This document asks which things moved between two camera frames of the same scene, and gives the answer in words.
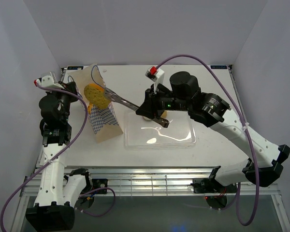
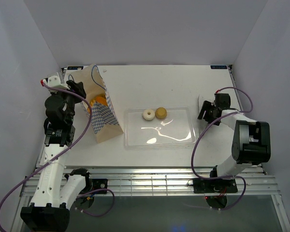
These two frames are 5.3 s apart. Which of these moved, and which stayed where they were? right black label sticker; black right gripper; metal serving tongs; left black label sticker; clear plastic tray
Moved: metal serving tongs; black right gripper
Stayed: right black label sticker; left black label sticker; clear plastic tray
